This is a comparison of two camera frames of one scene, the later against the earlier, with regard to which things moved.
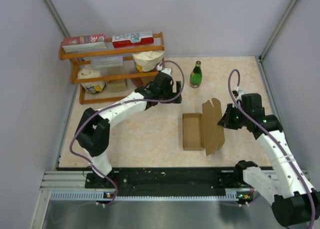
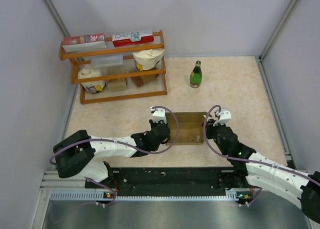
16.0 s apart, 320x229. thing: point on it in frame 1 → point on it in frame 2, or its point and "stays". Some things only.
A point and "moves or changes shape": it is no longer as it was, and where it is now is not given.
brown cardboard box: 204,129 moves or changes shape
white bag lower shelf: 90,71 stays
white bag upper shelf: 148,60 stays
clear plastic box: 107,61 stays
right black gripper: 226,121 → 210,127
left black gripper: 170,87 → 152,124
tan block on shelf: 117,86 stays
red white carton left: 84,43 stays
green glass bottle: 195,77 stays
